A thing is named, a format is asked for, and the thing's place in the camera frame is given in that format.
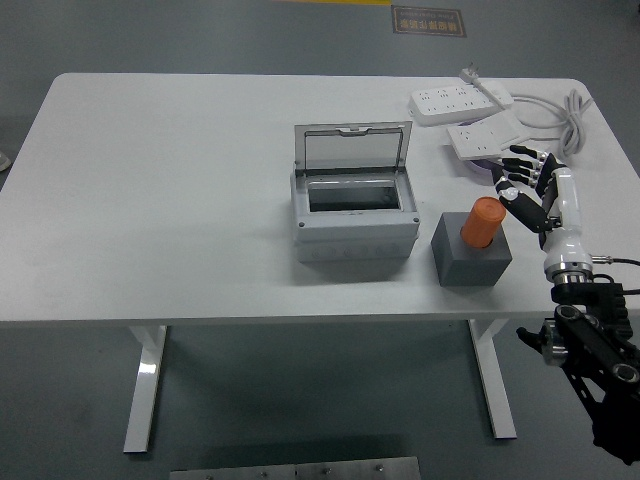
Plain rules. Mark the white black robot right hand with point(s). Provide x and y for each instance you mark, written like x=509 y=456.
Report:
x=565 y=210

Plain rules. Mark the orange cylindrical battery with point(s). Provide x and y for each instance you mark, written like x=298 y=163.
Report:
x=482 y=222

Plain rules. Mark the grey plastic enclosure box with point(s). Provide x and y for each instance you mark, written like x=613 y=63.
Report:
x=350 y=235

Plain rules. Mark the smoky transparent hinged box lid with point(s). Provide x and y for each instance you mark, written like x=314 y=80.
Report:
x=350 y=147

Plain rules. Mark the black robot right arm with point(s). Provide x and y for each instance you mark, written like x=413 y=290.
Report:
x=595 y=340

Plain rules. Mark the grey cube battery holder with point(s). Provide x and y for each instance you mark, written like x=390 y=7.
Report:
x=470 y=270

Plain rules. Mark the purple round dish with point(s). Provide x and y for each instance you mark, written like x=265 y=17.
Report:
x=482 y=167

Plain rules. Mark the white socket panel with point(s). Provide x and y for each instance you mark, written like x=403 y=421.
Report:
x=480 y=135

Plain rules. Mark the long white power strip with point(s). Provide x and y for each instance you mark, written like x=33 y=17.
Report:
x=450 y=105

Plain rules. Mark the white table leg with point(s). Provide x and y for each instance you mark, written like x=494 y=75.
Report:
x=145 y=390
x=495 y=390

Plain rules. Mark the brown floor sign sticker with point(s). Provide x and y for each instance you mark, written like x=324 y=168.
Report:
x=429 y=21

